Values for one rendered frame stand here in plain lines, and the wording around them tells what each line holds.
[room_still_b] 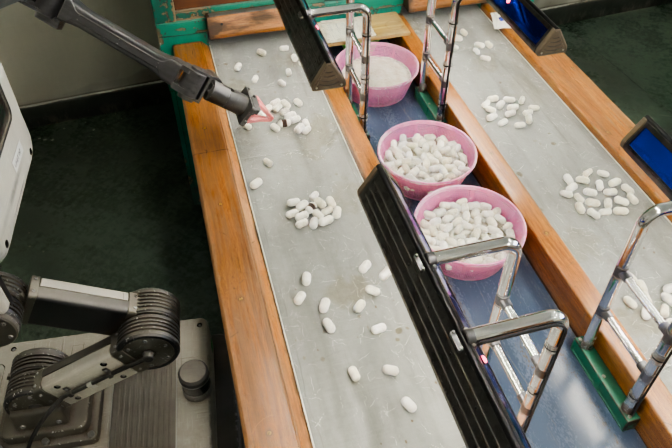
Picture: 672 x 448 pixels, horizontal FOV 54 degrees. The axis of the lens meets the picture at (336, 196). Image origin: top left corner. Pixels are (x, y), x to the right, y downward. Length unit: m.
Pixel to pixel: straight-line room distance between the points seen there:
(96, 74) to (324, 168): 1.73
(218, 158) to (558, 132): 0.95
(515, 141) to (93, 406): 1.28
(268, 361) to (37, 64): 2.19
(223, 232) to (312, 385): 0.45
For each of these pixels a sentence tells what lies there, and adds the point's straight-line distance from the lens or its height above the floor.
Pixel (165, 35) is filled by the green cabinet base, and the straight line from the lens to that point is 2.28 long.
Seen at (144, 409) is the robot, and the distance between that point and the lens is 1.68.
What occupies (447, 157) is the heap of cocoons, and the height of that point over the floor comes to 0.74.
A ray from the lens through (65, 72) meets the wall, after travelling 3.26.
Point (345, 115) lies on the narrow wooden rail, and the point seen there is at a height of 0.76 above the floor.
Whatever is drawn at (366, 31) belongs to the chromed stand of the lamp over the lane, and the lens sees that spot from 1.73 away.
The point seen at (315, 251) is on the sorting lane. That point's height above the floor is 0.74.
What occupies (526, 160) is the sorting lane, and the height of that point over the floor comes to 0.74.
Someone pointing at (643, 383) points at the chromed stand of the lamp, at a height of 0.82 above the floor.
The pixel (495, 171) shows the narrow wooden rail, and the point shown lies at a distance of 1.76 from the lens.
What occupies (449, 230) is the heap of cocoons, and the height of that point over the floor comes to 0.74.
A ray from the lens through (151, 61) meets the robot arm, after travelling 1.71.
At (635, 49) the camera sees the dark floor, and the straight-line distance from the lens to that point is 4.02.
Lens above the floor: 1.90
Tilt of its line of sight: 44 degrees down
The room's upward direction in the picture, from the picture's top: straight up
